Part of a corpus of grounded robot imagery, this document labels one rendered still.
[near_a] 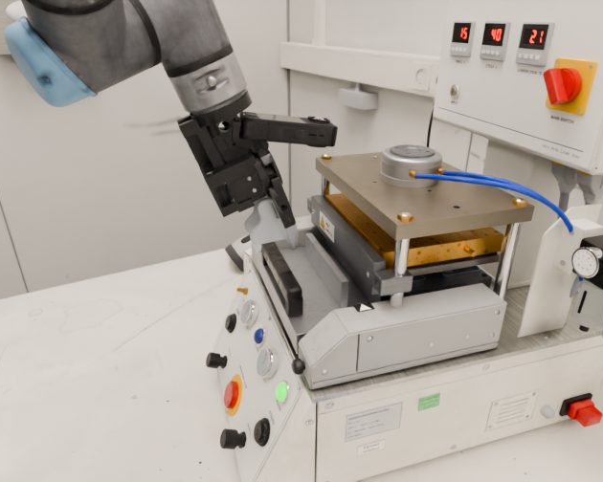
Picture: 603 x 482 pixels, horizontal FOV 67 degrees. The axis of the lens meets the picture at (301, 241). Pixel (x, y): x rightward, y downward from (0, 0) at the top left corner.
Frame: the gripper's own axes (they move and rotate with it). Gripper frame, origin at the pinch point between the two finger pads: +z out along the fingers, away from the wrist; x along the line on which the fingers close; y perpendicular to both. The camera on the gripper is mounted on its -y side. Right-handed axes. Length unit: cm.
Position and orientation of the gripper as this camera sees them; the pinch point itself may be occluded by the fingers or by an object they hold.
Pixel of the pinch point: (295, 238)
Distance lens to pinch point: 61.2
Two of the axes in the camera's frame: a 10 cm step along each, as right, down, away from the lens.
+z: 3.3, 8.0, 5.0
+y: -9.0, 4.3, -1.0
